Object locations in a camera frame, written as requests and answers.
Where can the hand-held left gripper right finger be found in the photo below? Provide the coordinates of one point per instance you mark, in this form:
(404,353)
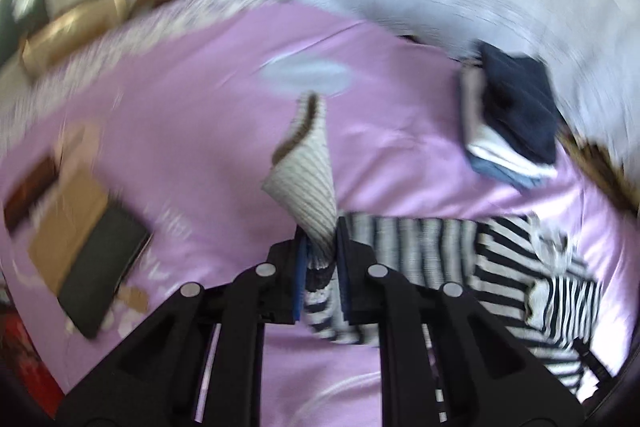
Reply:
(344,274)

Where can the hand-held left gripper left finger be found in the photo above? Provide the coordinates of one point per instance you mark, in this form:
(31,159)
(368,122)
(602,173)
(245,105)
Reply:
(299,277)

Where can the black and grey striped sweater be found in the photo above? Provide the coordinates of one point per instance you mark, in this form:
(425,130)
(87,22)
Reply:
(500,257)

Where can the stack of folded clothes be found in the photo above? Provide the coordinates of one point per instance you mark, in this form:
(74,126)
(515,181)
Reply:
(480,127)

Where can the pink bedsheet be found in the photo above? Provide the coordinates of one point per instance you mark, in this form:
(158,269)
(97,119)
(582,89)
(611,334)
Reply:
(200,122)

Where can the folded light blue garment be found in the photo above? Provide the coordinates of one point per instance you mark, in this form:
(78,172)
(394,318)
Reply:
(515,179)

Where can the dark green notebook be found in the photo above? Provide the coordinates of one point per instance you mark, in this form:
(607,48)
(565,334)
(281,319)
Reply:
(102,267)

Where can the flat cardboard sheet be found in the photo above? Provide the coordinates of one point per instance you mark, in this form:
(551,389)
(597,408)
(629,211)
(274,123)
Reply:
(65,227)

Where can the folded navy garment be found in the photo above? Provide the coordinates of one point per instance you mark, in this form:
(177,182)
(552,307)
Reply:
(520,107)

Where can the dark brown flat box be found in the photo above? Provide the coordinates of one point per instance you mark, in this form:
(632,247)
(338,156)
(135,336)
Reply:
(30,192)

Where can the red patterned cloth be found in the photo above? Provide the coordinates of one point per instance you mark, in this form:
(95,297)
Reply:
(25,347)

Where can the open cardboard box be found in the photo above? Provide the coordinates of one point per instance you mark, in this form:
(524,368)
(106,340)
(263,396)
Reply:
(70,27)

